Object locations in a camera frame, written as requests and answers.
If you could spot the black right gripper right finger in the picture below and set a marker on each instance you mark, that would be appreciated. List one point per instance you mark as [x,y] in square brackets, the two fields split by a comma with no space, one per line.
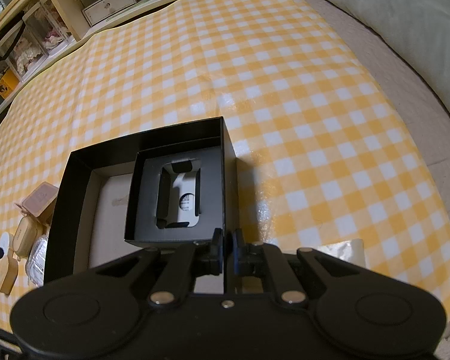
[242,260]

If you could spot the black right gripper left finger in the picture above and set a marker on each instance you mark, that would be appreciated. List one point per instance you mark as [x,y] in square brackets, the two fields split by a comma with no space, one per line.
[213,257]

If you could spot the small black insert box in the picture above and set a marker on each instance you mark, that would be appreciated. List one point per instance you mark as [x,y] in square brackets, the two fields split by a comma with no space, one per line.
[176,196]

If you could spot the large black cardboard box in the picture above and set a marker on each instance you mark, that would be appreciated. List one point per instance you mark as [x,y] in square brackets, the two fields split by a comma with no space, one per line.
[89,219]

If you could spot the clear plastic packet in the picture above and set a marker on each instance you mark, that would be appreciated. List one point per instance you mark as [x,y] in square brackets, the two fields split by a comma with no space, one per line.
[35,263]

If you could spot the pink square compact case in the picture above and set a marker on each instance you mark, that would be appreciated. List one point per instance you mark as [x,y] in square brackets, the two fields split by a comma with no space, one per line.
[40,202]

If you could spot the beige oval compact case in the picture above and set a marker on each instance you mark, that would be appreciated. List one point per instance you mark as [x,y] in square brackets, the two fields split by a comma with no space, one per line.
[28,231]

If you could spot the white round pad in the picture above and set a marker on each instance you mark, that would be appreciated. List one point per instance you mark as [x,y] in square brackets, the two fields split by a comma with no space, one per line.
[6,242]

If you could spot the yellow white checkered cloth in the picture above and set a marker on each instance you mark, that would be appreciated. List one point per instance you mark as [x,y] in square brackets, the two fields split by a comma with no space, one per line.
[194,59]

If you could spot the beige mattress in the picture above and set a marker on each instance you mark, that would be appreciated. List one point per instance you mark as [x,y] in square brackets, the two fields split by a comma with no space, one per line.
[416,119]

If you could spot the white small drawer box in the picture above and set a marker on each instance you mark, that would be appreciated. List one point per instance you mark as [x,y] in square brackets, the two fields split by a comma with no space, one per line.
[103,9]

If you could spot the yellow package on shelf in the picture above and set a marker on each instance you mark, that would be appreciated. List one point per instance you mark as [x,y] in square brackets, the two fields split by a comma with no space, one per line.
[8,82]

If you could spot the clear storage bin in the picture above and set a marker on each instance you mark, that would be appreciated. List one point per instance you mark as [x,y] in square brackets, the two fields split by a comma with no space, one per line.
[44,35]

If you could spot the grey pillow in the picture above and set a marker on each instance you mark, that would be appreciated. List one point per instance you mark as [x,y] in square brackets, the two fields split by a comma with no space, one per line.
[417,30]

